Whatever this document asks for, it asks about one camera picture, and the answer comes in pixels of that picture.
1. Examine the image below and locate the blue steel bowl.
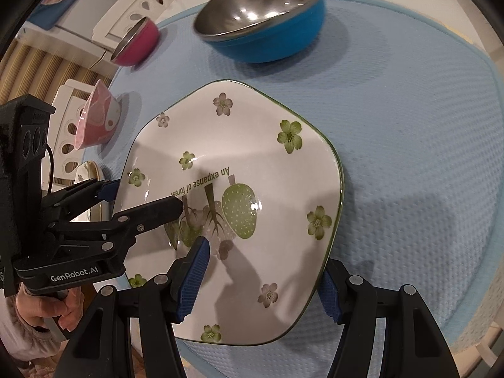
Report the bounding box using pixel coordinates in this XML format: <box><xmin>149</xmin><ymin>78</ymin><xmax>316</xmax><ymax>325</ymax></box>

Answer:
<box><xmin>193</xmin><ymin>0</ymin><xmax>326</xmax><ymax>64</ymax></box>

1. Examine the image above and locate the magenta steel bowl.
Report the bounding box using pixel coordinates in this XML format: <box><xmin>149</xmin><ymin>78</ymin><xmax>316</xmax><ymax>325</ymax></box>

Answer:
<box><xmin>111</xmin><ymin>16</ymin><xmax>161</xmax><ymax>67</ymax></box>

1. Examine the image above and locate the light blue textured mat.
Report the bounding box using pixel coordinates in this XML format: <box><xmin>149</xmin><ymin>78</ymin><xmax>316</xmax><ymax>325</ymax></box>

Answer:
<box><xmin>100</xmin><ymin>0</ymin><xmax>504</xmax><ymax>378</ymax></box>

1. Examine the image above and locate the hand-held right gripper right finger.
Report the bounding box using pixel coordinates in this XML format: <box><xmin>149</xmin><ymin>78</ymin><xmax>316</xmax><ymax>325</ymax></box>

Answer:
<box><xmin>317</xmin><ymin>259</ymin><xmax>461</xmax><ymax>378</ymax></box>

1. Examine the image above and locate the striped woven rug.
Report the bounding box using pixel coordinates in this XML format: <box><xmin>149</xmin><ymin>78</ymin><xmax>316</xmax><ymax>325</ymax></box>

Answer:
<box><xmin>0</xmin><ymin>41</ymin><xmax>115</xmax><ymax>103</ymax></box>

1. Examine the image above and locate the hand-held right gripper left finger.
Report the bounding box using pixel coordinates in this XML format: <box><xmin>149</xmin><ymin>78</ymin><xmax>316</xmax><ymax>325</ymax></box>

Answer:
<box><xmin>57</xmin><ymin>236</ymin><xmax>212</xmax><ymax>378</ymax></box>

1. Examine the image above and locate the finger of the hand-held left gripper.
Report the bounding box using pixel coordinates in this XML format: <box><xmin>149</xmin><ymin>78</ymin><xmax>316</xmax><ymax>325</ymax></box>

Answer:
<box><xmin>41</xmin><ymin>178</ymin><xmax>123</xmax><ymax>225</ymax></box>
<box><xmin>47</xmin><ymin>196</ymin><xmax>186</xmax><ymax>253</ymax></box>

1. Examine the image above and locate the white carved dining chair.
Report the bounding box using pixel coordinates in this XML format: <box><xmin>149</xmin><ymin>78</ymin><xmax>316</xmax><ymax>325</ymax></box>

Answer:
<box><xmin>92</xmin><ymin>0</ymin><xmax>186</xmax><ymax>48</ymax></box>
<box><xmin>51</xmin><ymin>79</ymin><xmax>103</xmax><ymax>184</ymax></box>

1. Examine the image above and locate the person's left hand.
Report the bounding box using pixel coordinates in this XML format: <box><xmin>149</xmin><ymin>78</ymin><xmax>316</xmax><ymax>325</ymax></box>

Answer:
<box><xmin>14</xmin><ymin>283</ymin><xmax>85</xmax><ymax>333</ymax></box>

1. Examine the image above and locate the pink polka dot bowl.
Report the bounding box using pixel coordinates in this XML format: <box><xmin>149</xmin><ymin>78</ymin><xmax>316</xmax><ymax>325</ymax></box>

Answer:
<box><xmin>75</xmin><ymin>79</ymin><xmax>121</xmax><ymax>150</ymax></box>

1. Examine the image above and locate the small hexagonal green-flower plate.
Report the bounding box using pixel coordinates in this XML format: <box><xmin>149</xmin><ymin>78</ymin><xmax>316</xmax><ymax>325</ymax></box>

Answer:
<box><xmin>117</xmin><ymin>80</ymin><xmax>345</xmax><ymax>347</ymax></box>

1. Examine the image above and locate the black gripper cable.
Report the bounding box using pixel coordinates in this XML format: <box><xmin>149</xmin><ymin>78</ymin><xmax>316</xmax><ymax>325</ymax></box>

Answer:
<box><xmin>45</xmin><ymin>144</ymin><xmax>56</xmax><ymax>193</ymax></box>

